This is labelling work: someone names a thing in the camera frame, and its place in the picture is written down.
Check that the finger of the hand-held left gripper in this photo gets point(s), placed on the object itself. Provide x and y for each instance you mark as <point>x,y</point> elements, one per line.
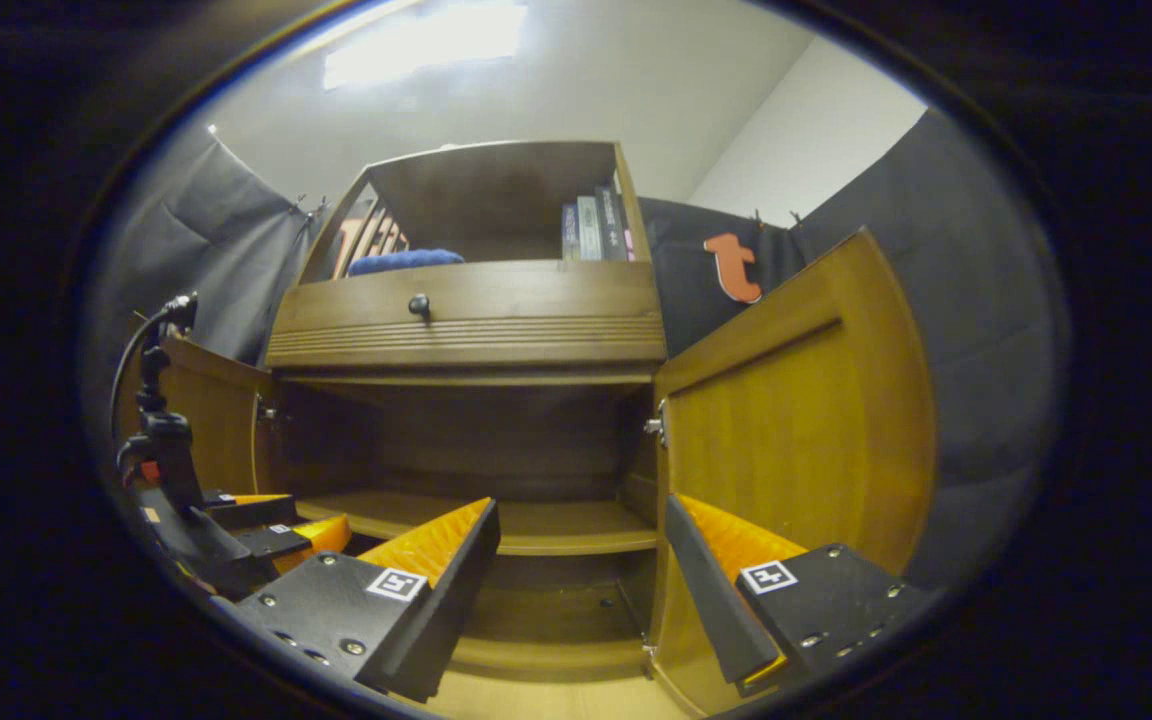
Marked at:
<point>246,512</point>
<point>281,542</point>

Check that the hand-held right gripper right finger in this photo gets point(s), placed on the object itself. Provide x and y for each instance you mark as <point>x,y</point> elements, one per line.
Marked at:
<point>716,600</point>

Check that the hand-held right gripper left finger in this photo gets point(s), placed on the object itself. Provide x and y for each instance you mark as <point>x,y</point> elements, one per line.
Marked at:
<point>446,600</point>

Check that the wooden cabinet door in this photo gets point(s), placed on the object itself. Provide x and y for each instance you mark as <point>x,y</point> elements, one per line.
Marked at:
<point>806,430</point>
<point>216,420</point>

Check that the wooden double-door shoe cabinet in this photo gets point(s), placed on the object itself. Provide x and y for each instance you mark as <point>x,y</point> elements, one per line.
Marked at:
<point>496,190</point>

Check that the metal door hinge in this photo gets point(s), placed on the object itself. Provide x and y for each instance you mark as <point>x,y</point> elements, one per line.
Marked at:
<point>648,645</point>
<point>656,425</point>
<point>268,412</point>

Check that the wooden cabinet drawer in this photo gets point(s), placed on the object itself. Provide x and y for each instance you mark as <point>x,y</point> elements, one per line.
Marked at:
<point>556,295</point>

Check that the black round drawer knob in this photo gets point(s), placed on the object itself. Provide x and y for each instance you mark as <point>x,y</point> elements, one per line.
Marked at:
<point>419,305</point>

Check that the blue folded towel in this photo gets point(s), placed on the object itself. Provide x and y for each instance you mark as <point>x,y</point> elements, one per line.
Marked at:
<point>406,262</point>

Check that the blue book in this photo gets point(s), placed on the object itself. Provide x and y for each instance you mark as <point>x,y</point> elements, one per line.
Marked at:
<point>570,235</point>

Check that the grey book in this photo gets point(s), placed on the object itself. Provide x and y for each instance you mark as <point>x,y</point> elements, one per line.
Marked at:
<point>589,230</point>

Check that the black backdrop cloth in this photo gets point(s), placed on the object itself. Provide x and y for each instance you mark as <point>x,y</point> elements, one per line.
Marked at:
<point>976,300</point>

